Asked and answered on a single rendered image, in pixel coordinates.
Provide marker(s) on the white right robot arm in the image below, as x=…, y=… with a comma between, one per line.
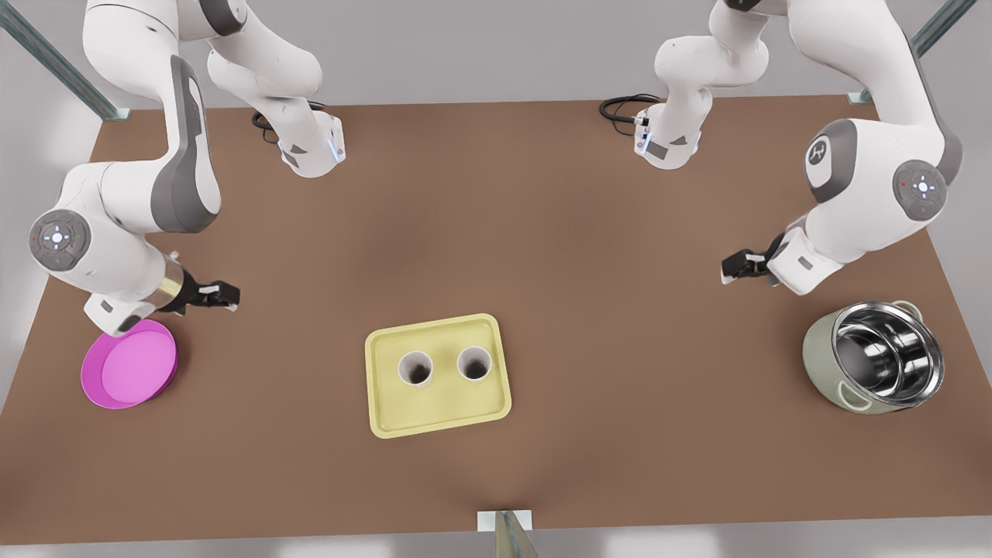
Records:
x=124, y=194

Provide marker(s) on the green steel-lined pot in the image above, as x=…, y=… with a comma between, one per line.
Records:
x=883, y=360

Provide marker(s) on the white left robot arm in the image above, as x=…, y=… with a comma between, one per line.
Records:
x=860, y=209

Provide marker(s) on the silver frame post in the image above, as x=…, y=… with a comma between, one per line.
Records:
x=54, y=66
x=511, y=536
x=934, y=35

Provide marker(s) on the white IKEA cup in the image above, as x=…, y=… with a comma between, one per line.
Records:
x=474, y=364
x=415, y=369

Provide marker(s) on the pink round plate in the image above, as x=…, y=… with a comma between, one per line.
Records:
x=128, y=368

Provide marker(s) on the pale yellow rectangular tray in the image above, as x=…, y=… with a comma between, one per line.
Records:
x=442, y=403

